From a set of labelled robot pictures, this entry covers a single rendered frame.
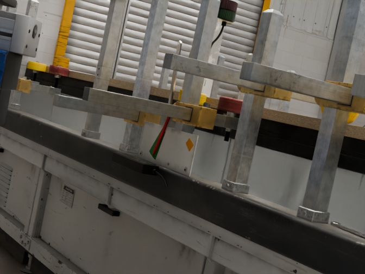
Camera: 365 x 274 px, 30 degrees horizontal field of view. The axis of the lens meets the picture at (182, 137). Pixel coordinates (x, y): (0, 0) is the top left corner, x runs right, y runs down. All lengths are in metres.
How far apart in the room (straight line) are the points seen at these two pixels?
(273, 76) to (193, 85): 0.58
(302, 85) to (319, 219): 0.28
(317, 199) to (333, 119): 0.15
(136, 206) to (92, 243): 0.71
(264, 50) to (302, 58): 10.29
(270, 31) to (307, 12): 10.34
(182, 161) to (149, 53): 0.39
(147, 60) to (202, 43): 0.26
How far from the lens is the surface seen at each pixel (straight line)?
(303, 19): 11.81
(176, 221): 1.73
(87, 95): 1.53
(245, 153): 1.51
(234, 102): 1.72
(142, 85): 1.92
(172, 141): 1.72
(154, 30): 1.93
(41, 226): 3.04
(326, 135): 1.33
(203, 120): 1.65
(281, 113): 1.74
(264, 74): 1.14
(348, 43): 1.34
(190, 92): 1.71
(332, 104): 1.32
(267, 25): 1.52
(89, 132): 2.15
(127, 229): 2.38
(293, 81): 1.19
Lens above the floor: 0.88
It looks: 3 degrees down
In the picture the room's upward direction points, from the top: 12 degrees clockwise
